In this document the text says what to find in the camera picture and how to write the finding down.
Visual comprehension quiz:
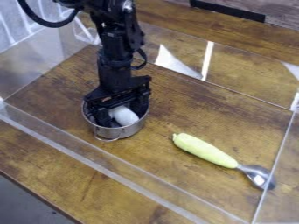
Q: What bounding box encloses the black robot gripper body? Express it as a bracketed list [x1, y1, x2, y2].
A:
[85, 75, 153, 109]

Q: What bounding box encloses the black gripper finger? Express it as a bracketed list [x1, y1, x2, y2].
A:
[131, 94, 150, 118]
[93, 107, 113, 128]

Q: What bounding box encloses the white plush mushroom brown cap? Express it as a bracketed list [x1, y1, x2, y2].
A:
[109, 106, 139, 126]

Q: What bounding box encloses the silver metal pot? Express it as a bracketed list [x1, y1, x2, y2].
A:
[82, 101, 150, 142]

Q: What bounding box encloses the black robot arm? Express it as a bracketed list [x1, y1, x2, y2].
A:
[54, 0, 151, 128]

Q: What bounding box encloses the black bar at background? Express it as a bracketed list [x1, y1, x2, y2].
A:
[190, 0, 268, 23]

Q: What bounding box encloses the clear acrylic enclosure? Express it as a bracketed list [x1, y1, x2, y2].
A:
[0, 0, 299, 224]

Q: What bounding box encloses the black cable loop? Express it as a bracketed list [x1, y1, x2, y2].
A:
[17, 0, 150, 72]

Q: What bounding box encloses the yellow handled metal spoon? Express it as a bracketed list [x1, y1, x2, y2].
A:
[173, 133, 277, 190]

